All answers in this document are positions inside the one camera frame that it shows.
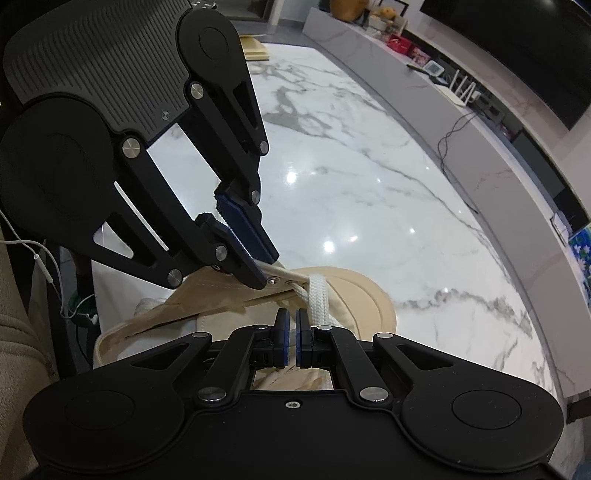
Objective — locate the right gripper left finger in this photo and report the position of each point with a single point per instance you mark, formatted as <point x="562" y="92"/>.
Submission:
<point x="246" y="351"/>

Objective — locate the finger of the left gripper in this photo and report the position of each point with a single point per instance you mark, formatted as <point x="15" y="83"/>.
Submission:
<point x="218" y="247"/>
<point x="245" y="220"/>

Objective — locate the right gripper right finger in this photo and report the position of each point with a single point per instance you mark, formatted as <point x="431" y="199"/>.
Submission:
<point x="336" y="350"/>

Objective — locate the beige platform sneaker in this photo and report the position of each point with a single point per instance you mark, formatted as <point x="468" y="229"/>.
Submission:
<point x="216" y="303"/>

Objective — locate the white shoelace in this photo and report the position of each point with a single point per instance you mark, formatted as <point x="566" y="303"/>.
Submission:
<point x="308" y="285"/>

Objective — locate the grey marble TV cabinet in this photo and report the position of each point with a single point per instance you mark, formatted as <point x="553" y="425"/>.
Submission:
<point x="497" y="185"/>

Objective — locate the white wifi router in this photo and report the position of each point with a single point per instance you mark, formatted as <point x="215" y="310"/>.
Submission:
<point x="461" y="89"/>

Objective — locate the flower painting canvas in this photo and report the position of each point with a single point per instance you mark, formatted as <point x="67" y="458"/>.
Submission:
<point x="580" y="244"/>

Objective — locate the black wall television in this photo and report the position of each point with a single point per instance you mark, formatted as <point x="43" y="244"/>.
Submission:
<point x="546" y="44"/>

